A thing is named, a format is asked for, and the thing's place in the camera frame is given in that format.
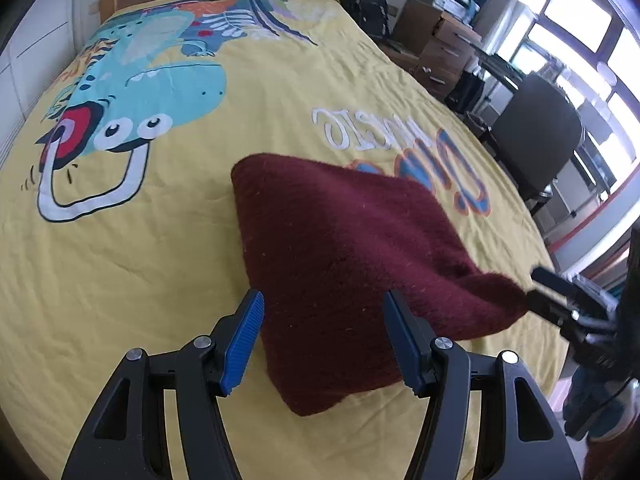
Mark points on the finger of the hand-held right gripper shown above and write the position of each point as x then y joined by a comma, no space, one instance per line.
555,285
547,310

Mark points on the black office chair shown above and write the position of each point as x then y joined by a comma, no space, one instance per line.
537,125

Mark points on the window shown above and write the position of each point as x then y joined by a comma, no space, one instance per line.
575,20

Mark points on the glass top desk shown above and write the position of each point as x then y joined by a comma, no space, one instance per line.
500,62

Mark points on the yellow printed blanket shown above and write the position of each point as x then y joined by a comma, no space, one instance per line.
150,260

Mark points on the white wardrobe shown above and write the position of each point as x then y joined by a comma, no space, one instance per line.
45,35

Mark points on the black backpack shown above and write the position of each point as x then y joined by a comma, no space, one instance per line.
367,5

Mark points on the black bag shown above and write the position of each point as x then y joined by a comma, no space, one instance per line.
465,92

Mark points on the brown wooden drawer cabinet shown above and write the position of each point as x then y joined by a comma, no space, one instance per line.
442,65

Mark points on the maroon fuzzy towel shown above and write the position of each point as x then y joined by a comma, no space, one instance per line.
340,250

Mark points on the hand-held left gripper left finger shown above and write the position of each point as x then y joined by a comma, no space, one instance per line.
244,342

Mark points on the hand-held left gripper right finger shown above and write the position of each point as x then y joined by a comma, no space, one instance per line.
402,345

